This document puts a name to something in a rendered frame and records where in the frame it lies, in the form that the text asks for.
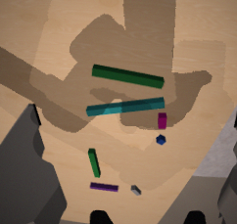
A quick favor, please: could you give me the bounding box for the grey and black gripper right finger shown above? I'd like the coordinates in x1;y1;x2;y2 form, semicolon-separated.
217;163;237;224

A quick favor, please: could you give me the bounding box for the grey rod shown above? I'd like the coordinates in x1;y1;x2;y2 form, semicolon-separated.
131;185;141;196

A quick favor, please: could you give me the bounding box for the turquoise rod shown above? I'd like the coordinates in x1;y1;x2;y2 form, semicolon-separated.
86;97;165;116

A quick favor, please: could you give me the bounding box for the magenta block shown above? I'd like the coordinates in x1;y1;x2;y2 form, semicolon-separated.
158;112;166;129

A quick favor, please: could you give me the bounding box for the green rod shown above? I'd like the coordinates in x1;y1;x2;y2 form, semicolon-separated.
92;64;165;89
88;149;101;178

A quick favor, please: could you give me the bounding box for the small dark blue cube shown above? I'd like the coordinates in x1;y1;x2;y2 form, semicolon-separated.
156;134;166;145

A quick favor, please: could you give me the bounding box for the purple rod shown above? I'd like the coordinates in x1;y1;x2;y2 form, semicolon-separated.
90;182;119;192

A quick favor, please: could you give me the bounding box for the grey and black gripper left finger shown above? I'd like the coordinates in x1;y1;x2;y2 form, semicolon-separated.
0;104;67;224

